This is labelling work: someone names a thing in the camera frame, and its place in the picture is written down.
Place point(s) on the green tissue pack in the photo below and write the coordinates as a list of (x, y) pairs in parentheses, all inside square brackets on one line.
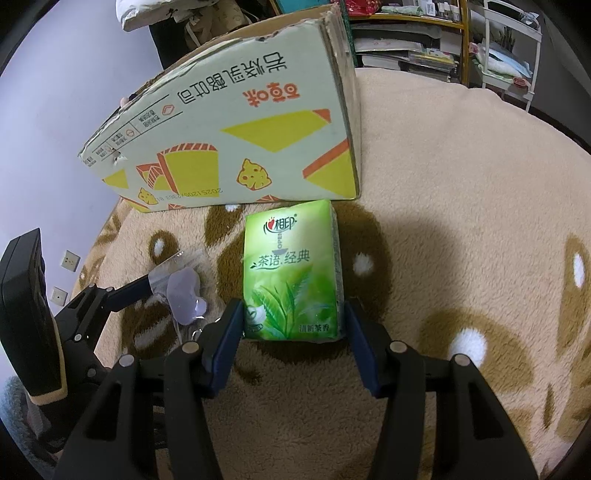
[(292, 274)]

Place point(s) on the white utility cart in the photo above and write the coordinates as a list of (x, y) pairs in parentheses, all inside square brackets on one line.
[(496, 26)]

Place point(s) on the white wall socket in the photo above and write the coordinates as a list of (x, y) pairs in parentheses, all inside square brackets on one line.
[(58, 296), (70, 261)]

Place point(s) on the red patterned bag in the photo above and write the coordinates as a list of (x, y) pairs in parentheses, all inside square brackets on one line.
[(360, 8)]

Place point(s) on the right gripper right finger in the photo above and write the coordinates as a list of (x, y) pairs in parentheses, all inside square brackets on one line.
[(437, 409)]

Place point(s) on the white puffer jacket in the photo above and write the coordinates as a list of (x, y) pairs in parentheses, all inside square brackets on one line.
[(135, 14)]

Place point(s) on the beige coat hanging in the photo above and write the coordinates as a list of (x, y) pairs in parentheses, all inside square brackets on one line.
[(213, 21)]

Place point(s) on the printed cardboard box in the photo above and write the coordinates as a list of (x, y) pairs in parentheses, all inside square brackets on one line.
[(266, 113)]

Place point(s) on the teal bag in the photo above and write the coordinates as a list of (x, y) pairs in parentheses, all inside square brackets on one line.
[(291, 6)]

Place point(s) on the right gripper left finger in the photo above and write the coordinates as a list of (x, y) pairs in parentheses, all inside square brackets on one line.
[(179, 383)]

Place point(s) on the lilac item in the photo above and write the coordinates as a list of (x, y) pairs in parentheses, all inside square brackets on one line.
[(176, 282)]

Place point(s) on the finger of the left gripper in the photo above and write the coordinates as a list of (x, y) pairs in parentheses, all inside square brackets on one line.
[(118, 299)]

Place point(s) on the wooden bookshelf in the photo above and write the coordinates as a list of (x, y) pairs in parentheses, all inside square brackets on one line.
[(428, 38)]

